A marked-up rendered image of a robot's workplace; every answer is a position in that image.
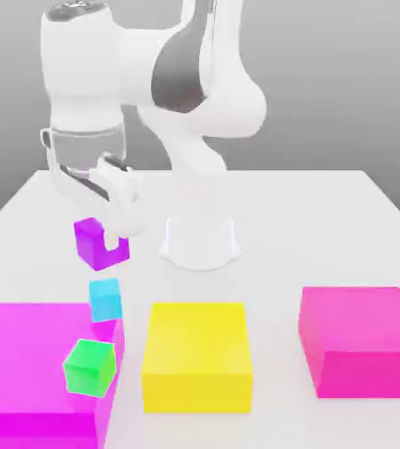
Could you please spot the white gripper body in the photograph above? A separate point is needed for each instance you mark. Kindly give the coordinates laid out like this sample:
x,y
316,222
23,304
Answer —
x,y
122,207

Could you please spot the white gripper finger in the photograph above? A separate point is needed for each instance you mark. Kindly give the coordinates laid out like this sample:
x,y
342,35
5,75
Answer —
x,y
111,240

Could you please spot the small purple cube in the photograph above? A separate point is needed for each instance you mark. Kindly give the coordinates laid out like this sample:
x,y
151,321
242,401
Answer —
x,y
91,245

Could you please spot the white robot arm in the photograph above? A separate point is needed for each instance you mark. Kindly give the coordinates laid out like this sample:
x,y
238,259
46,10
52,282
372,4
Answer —
x,y
80,70

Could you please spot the small cyan cube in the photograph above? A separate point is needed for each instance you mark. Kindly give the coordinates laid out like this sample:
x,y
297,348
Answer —
x,y
105,300

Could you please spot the small green cube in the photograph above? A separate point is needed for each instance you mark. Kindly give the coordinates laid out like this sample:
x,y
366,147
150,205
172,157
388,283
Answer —
x,y
89,368

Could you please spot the large yellow box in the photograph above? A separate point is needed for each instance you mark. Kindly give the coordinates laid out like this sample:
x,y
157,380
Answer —
x,y
196,350

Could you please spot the large magenta box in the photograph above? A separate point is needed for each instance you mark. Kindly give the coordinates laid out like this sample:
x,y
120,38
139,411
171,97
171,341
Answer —
x,y
24,357

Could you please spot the large pink box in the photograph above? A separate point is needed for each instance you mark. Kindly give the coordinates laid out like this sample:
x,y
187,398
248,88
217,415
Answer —
x,y
361,333

